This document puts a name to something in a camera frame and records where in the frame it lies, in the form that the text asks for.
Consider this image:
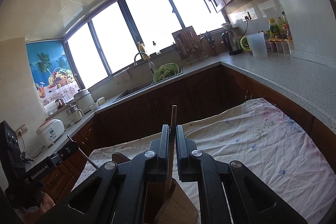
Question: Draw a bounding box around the light wooden chopstick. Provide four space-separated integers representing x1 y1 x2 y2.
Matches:
164 105 177 201

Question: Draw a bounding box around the person's left hand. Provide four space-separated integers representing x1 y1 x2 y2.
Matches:
15 192 55 223

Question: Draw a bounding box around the wooden utensil holder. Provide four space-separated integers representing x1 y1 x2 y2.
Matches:
112 150 198 223

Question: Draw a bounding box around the white floral tablecloth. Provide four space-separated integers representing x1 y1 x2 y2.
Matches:
71 97 334 224

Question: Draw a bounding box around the white rice cooker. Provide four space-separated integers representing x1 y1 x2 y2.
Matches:
36 119 64 147

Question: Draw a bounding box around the small white blender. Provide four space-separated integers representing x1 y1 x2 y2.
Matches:
66 104 84 123

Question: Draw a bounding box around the white steamer pot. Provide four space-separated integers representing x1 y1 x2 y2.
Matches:
73 89 95 114

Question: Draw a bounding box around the fruit poster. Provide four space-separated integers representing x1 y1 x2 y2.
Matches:
26 40 79 109

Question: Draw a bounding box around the chrome sink faucet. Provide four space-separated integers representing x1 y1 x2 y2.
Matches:
134 52 157 74

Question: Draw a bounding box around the green vegetable colander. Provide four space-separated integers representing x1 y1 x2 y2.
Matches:
153 63 180 83

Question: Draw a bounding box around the knife rack with board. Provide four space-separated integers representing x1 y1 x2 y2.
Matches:
172 26 205 60

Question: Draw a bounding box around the white plastic jug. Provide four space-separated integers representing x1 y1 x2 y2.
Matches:
240 32 268 59

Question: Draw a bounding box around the black electric kettle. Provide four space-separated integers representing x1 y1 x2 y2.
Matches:
222 31 243 56

